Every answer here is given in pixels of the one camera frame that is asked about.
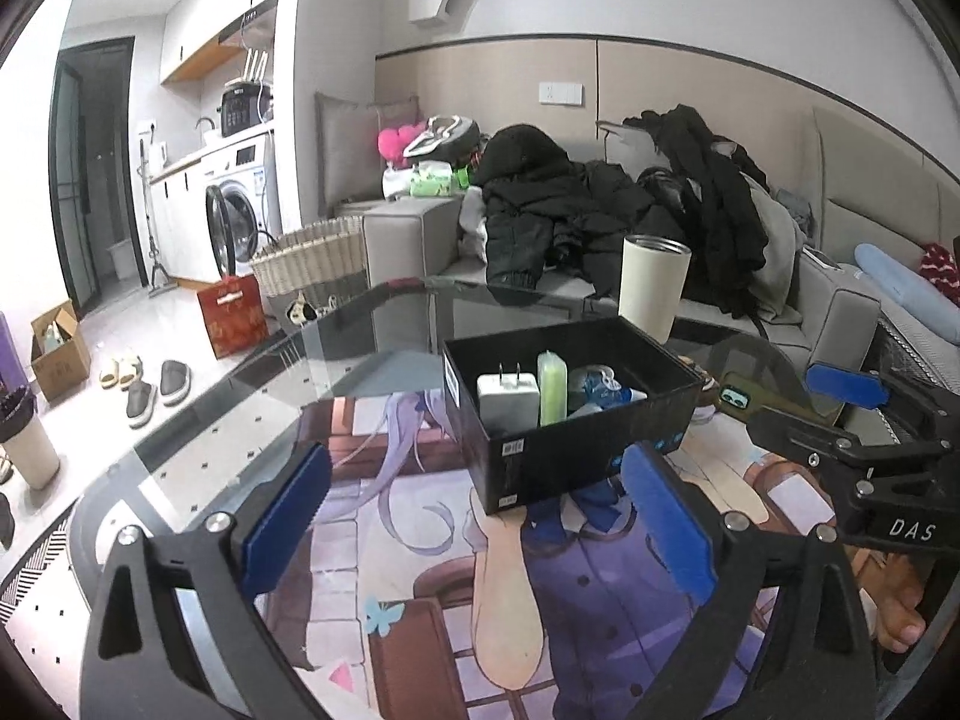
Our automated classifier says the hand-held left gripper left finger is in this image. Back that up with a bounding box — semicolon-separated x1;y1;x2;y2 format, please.
79;441;335;720

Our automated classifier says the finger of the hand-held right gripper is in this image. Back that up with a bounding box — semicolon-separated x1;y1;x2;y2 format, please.
746;405;936;478
806;362;955;445

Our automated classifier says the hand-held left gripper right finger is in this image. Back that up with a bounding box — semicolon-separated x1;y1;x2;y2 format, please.
621;442;878;720

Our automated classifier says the phone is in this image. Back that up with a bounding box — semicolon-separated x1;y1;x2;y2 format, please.
707;371;845;428

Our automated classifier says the black cardboard box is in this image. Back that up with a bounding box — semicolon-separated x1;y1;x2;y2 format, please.
442;316;704;515

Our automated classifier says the small blue bottle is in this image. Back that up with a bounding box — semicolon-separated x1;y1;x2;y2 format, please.
568;365;647;416

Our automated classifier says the green translucent case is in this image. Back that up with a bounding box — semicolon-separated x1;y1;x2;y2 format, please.
538;350;569;427

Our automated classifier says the person's right hand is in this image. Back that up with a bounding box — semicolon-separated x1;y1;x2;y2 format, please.
862;549;947;653

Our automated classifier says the blue pillow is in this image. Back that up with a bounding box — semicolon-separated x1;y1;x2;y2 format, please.
855;243;960;332

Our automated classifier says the printed desk mat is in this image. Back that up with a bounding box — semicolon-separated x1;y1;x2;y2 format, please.
255;382;901;720

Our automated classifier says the grey garment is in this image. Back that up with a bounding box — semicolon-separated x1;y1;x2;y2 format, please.
746;176;807;327

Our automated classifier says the red knit cloth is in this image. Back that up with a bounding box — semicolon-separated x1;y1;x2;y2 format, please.
920;243;960;287

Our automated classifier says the white plug charger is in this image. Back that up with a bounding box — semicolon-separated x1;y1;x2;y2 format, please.
478;362;539;440

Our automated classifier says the cream tumbler cup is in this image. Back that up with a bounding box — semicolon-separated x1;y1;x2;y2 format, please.
617;234;691;342

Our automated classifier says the red paper bag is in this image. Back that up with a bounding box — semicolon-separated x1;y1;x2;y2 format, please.
197;274;269;361

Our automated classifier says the beige slippers pair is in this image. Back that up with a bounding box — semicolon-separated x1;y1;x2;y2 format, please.
100;354;144;392

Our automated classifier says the beige cushion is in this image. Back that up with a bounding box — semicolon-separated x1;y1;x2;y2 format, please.
812;105;960;275

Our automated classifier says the black garment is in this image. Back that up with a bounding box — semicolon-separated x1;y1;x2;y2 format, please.
621;103;772;320

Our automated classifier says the wicker basket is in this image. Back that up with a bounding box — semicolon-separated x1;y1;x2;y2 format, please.
249;216;368;301

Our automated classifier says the herringbone patterned rug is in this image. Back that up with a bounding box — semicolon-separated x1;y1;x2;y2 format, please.
0;521;77;625

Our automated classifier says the cream bin with black bag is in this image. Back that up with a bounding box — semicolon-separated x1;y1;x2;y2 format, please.
0;386;62;490

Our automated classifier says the brown cardboard box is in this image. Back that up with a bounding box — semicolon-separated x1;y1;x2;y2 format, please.
30;300;92;401

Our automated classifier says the grey sofa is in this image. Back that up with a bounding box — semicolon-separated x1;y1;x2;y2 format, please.
315;135;960;410

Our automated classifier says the small white bin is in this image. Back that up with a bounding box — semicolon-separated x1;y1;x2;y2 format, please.
107;240;140;283

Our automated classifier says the mop with stand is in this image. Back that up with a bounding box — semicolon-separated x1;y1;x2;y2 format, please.
138;139;179;298

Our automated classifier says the white washing machine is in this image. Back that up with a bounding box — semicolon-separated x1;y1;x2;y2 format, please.
202;127;284;284

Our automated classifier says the purple yoga mat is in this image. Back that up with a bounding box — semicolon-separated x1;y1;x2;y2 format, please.
0;311;25;395

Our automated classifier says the black puffer jacket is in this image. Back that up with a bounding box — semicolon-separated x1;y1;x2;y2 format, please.
476;124;680;297

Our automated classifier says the grey cushion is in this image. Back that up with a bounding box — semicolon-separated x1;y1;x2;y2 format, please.
315;91;421;220

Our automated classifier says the green wipes packet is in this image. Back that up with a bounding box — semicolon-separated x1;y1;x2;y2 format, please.
409;162;459;199

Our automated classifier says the pink plush toy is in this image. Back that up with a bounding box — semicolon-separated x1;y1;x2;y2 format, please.
377;122;425;164

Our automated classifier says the black framed glass door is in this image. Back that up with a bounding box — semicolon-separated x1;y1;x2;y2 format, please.
54;36;137;316

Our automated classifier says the countertop oven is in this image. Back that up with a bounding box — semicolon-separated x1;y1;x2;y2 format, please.
219;81;275;138

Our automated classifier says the black and white bag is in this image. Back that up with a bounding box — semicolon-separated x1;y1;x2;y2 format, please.
403;113;482;163

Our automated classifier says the steel range hood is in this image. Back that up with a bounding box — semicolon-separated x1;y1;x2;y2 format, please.
216;0;281;50

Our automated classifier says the white wall cabinet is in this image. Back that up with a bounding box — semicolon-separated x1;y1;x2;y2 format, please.
159;0;256;85

